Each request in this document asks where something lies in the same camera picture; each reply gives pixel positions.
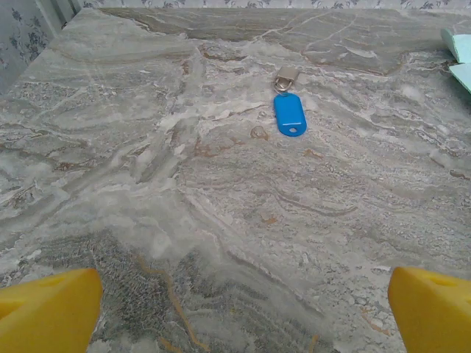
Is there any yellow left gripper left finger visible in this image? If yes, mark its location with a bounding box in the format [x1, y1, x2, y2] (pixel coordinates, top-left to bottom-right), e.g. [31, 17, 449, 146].
[0, 267, 104, 353]

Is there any light blue paper box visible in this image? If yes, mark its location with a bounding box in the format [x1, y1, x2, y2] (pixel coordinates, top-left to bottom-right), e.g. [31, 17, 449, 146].
[440, 28, 471, 96]

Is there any blue plastic key tag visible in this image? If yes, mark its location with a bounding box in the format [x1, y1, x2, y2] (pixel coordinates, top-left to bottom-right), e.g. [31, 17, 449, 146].
[273, 92, 304, 137]

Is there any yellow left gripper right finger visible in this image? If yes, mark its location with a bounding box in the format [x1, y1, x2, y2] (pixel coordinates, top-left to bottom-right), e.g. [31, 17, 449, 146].
[387, 266, 471, 353]

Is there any aluminium frame post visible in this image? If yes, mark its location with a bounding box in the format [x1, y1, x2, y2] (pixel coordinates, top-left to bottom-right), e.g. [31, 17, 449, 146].
[35, 0, 88, 40]

